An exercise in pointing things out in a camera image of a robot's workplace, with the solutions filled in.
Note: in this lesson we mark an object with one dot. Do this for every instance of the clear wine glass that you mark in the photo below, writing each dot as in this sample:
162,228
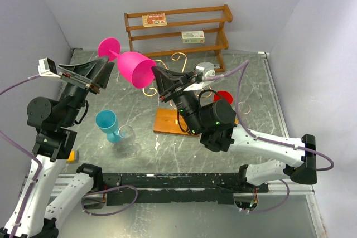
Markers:
128,141

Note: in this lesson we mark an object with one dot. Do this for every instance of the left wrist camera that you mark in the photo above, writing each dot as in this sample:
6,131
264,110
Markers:
47,68

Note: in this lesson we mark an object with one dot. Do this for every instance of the wooden shelf rack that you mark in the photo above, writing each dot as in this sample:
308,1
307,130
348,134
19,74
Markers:
166,40

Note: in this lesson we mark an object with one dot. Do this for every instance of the green white small box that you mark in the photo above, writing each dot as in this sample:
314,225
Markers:
193,36

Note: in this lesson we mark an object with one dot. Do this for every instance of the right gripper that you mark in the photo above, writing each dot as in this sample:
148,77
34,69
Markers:
168,87

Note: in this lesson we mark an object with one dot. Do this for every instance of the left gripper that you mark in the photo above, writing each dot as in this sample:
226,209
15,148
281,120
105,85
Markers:
91,68

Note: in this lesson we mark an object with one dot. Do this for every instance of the pink wine glass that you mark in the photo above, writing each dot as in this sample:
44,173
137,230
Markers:
133,66

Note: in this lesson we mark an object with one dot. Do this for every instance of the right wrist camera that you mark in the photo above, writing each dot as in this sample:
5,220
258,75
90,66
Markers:
206,68

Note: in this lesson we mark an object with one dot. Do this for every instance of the red wine glass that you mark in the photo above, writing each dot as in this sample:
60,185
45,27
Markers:
222,94

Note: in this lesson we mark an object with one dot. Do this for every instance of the yellow grey sponge block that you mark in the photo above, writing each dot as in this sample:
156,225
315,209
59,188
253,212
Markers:
73,156

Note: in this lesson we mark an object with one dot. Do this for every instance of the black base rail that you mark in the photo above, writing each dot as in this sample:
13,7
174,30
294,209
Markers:
178,188

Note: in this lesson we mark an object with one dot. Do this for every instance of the frosted clear tall glass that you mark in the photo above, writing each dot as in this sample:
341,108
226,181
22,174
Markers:
244,108

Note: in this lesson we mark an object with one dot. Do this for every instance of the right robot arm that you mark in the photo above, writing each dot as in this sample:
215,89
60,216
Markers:
215,123

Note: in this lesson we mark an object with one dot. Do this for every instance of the blue wine glass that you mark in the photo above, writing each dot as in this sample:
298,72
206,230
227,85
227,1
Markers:
107,122

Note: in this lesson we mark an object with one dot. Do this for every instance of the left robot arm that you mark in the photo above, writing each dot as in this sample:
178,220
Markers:
35,215

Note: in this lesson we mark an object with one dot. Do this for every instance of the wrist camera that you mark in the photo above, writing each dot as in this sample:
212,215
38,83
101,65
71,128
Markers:
206,68
47,68

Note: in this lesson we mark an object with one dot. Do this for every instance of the gold wine glass rack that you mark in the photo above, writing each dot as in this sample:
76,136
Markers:
166,121

